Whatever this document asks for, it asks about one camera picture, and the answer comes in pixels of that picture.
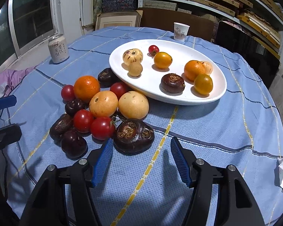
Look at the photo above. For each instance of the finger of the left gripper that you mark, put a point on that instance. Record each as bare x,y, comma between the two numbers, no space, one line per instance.
9,134
8,101

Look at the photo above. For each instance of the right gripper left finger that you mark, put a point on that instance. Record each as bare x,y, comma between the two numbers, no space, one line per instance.
47,202

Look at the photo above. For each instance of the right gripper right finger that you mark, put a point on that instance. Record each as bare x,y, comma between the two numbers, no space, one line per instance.
236,204

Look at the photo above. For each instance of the dark chestnut pile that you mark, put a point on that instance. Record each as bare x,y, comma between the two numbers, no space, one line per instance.
62,124

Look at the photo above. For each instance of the dark purple plum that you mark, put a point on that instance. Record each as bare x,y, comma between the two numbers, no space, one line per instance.
73,145
72,107

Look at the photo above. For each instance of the dark purple plum front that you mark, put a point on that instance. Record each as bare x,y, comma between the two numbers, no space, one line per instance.
73,145

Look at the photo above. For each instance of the red tomato pile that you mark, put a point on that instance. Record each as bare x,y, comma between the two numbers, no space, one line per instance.
82,121

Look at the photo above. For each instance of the red tomato with stem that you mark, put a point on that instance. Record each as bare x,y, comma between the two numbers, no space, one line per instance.
102,128

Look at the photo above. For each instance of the orange-yellow round fruit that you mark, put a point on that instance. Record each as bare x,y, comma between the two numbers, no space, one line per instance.
104,103

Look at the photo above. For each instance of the large dark water chestnut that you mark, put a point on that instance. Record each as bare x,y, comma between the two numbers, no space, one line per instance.
132,137

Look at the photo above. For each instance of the pale yellow round fruit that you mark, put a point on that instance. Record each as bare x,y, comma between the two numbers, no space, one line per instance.
133,104

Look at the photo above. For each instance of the small tan longan fruit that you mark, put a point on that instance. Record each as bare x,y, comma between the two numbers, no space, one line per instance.
135,69

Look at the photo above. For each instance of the small orange citrus fruit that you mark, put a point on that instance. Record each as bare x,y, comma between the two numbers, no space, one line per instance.
162,60

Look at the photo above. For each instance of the pink cloth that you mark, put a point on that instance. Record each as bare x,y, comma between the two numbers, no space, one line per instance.
10,78

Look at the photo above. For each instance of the white beverage can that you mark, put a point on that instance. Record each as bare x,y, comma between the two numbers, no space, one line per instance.
58,48

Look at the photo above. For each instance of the blue checked tablecloth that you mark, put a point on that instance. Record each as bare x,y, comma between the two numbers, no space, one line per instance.
243,128

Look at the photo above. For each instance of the orange mandarin on table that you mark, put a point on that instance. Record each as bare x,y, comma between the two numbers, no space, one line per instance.
85,88

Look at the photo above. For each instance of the dark chestnut beside plate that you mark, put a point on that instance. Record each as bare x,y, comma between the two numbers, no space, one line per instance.
107,78

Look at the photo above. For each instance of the yellow-orange citrus on plate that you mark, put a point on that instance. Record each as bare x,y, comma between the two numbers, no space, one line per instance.
203,84

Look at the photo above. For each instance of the cardboard box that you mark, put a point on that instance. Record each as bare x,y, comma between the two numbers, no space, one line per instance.
121,18

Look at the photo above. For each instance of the pale yellow striped melon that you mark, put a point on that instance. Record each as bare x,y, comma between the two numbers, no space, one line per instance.
132,55

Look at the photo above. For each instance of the dark brown water chestnut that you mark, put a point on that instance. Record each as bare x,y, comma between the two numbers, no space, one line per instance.
172,83

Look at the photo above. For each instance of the pale striped melon behind mandarin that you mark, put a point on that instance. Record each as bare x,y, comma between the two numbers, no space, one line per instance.
208,67

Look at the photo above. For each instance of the large orange mandarin on plate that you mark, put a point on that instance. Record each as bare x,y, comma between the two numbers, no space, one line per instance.
192,69

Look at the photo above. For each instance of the small red cherry tomato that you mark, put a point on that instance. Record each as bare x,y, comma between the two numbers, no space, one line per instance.
153,50

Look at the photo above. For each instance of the black chair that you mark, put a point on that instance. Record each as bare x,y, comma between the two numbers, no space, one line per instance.
262,61

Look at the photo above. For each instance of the dark wooden chair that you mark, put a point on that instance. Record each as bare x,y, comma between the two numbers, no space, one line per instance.
165,19

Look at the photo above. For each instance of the white paper cup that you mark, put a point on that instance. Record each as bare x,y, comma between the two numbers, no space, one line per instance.
180,31

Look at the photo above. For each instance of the metal storage shelf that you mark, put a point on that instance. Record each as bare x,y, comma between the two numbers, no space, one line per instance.
260,19

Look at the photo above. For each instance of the window frame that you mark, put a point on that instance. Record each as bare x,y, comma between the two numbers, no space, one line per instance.
23,25

